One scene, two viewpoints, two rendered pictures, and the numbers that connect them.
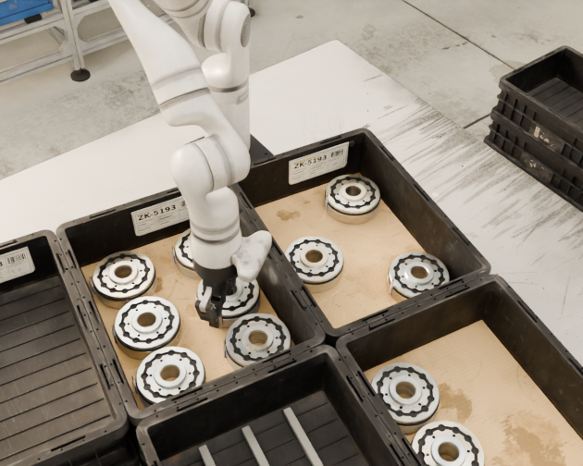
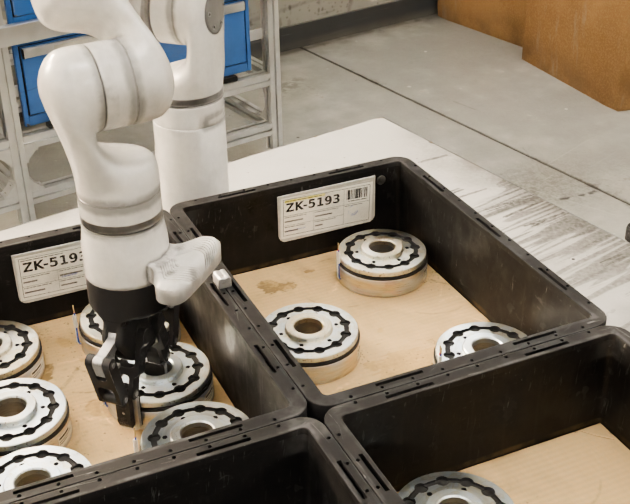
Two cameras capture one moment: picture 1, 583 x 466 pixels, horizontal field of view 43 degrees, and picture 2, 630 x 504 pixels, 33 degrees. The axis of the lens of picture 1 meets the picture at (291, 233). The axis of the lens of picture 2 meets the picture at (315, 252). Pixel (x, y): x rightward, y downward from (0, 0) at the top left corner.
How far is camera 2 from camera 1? 37 cm
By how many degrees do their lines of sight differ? 17
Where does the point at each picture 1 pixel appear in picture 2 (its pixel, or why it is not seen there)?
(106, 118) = not seen: hidden behind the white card
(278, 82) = (289, 164)
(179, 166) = (48, 71)
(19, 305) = not seen: outside the picture
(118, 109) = not seen: hidden behind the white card
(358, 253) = (388, 334)
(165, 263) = (63, 346)
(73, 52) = (20, 198)
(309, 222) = (310, 295)
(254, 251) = (187, 260)
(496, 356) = (627, 475)
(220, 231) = (124, 209)
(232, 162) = (139, 70)
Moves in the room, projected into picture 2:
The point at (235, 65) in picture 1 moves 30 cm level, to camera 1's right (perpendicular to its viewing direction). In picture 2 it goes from (198, 59) to (451, 60)
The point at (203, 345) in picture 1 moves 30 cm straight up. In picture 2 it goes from (104, 455) to (59, 155)
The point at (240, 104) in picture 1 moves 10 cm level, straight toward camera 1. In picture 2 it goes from (208, 132) to (204, 167)
